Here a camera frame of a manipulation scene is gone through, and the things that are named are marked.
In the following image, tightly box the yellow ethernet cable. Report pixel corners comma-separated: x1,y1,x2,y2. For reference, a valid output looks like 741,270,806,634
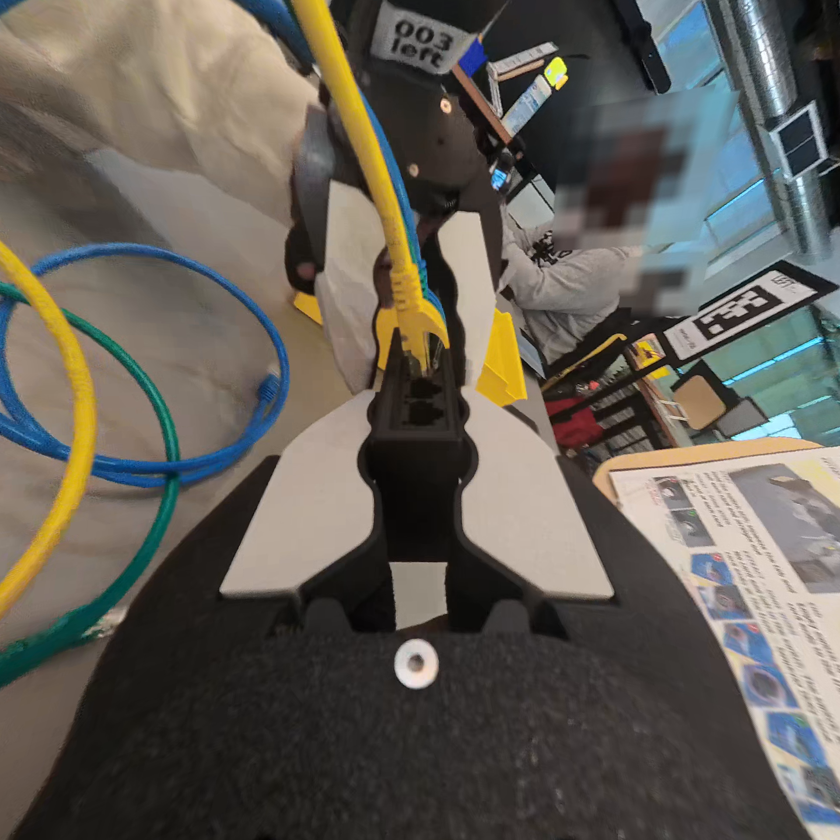
0,0,452,618

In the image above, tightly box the red bag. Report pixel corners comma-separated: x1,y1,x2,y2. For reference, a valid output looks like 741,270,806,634
546,394,605,450

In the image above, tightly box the yellow plastic bin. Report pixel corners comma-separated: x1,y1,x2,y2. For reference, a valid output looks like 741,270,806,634
293,292,528,408

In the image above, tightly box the printed instruction sheet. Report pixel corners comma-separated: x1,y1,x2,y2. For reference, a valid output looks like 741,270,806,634
610,449,840,828

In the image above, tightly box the black network switch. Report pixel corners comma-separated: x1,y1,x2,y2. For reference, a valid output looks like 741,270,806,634
364,328,475,565

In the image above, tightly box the green ethernet cable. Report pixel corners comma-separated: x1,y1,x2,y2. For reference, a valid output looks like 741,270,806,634
0,259,450,686

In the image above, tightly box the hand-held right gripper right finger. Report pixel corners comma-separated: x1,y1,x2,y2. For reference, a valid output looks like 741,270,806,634
446,387,616,633

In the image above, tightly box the black-framed tag sign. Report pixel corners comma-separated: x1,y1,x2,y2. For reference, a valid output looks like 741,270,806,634
663,260,840,362

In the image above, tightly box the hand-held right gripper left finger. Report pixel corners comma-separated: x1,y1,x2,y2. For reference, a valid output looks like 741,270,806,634
220,390,396,633

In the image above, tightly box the person's left forearm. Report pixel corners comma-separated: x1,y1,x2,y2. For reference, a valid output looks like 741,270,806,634
0,0,322,224

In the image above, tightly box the black-framed wooden chair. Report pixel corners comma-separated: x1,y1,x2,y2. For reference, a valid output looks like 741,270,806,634
672,371,769,441

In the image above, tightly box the blue ethernet cable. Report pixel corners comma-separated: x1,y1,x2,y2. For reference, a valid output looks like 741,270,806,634
0,0,427,490

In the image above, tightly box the silver ventilation duct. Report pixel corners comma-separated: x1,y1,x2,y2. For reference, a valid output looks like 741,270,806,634
722,0,840,257

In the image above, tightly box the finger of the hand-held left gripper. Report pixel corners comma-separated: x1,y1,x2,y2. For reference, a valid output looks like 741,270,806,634
315,180,389,395
436,210,500,389

